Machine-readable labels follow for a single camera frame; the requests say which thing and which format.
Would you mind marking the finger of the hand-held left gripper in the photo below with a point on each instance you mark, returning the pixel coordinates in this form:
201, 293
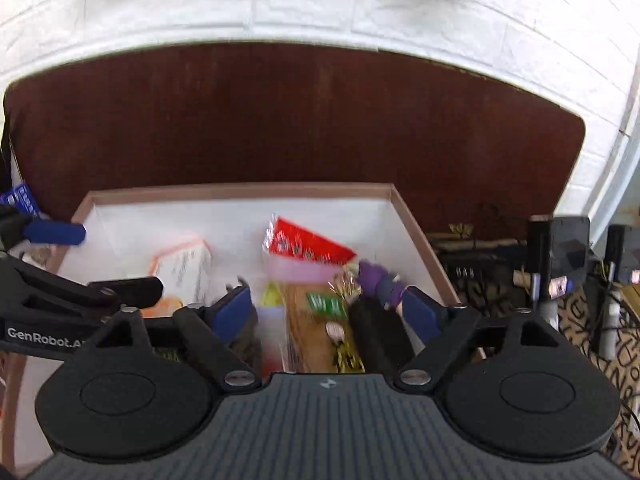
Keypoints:
52, 233
130, 290

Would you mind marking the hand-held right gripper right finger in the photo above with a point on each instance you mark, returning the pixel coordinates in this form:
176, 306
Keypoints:
422, 312

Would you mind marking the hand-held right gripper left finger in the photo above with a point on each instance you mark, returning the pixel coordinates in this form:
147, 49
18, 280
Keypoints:
232, 312

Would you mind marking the black remote case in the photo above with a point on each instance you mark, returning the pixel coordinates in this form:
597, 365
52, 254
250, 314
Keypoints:
377, 335

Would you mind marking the white cardboard tray box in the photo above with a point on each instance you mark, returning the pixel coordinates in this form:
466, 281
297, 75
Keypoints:
225, 220

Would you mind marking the small blue carton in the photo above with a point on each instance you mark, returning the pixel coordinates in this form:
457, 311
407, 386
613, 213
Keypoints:
20, 197

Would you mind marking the purple bear figure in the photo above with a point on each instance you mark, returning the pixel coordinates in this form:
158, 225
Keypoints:
375, 280

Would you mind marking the white orange medicine box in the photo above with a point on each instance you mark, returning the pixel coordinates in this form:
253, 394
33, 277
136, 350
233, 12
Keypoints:
185, 270

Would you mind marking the pink silicone piece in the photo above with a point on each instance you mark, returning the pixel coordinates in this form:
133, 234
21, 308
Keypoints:
300, 270

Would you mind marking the tan packet green label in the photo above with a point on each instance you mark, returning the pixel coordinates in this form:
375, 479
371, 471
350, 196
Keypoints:
312, 330

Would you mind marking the red packet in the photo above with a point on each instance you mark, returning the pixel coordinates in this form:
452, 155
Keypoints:
305, 245

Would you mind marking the black device on stand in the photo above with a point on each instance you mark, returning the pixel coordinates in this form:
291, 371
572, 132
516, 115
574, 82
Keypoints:
570, 255

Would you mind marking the letter printed blanket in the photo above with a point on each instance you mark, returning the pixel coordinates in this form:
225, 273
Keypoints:
600, 340

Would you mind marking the brown headboard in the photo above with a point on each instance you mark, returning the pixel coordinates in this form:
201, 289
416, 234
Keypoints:
300, 125

